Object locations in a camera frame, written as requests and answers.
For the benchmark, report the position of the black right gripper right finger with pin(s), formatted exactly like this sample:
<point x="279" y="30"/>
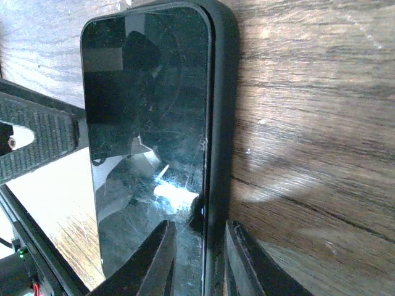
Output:
<point x="250" y="270"/>

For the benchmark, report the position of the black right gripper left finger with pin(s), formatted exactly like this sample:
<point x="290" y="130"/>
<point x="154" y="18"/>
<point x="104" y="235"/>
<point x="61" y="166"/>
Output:
<point x="150" y="270"/>

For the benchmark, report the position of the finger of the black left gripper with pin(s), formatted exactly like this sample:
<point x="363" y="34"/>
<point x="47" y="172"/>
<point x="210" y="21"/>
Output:
<point x="55" y="128"/>

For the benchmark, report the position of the black smartphone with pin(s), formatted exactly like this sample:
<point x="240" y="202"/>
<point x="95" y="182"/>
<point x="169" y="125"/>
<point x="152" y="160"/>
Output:
<point x="146" y="79"/>

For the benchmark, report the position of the black phone case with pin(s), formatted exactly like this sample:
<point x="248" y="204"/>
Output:
<point x="224" y="65"/>

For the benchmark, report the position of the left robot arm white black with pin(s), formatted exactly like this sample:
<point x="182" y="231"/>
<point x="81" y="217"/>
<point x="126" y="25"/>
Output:
<point x="36" y="265"/>

